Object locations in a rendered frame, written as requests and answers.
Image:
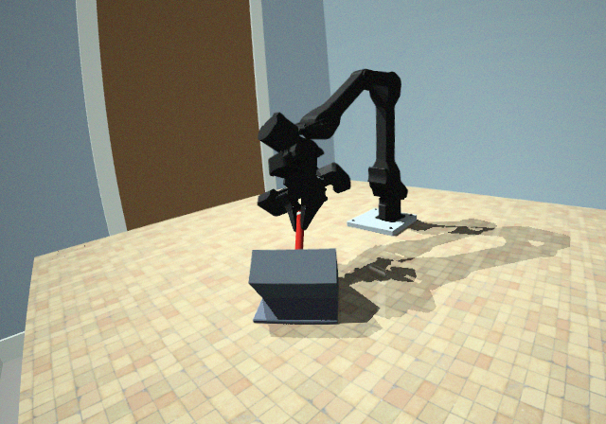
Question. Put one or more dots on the grey-blue square panel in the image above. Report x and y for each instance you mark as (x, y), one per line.
(297, 286)

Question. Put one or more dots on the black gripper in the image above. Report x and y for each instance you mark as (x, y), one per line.
(310, 189)

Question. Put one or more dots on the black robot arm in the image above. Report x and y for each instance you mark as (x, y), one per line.
(280, 134)

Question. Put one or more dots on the red peg with white band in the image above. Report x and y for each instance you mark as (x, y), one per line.
(299, 236)

